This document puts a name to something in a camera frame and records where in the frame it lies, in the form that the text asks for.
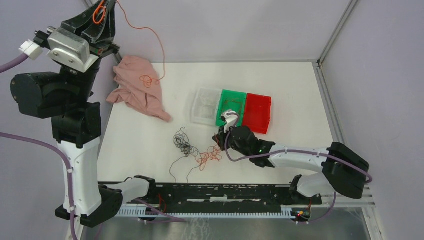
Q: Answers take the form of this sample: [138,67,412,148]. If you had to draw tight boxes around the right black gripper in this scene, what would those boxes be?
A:
[212,122,251,158]

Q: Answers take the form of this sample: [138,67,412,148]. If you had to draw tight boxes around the orange cable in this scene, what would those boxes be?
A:
[92,0,167,172]
[221,96,246,117]

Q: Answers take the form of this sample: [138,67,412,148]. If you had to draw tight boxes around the thin white cable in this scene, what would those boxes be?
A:
[197,92,218,120]

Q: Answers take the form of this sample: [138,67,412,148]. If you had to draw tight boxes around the black cable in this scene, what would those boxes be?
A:
[169,126,201,184]

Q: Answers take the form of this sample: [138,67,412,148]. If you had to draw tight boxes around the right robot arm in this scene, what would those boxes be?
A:
[212,126,372,204]

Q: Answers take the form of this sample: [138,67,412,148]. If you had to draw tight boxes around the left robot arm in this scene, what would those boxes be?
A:
[0,0,158,228]

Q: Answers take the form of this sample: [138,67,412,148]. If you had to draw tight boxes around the clear plastic bin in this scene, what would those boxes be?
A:
[190,87,222,126]

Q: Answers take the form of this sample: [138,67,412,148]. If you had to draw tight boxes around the green plastic bin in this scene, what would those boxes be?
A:
[215,89,247,127]

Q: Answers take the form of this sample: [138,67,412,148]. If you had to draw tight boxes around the red plastic bin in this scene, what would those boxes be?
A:
[241,93,272,135]

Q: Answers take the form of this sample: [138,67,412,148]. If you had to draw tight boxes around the pink cloth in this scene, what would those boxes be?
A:
[106,55,172,123]

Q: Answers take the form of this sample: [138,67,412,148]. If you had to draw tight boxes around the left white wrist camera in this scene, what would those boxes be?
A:
[19,27,100,73]

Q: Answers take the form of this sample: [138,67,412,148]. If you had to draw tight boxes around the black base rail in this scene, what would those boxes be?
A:
[141,183,323,215]

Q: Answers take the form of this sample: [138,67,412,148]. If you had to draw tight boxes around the white slotted cable duct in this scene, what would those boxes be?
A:
[116,205,296,220]

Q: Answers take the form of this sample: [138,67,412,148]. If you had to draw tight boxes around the aluminium frame rail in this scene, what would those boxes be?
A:
[99,180,376,208]

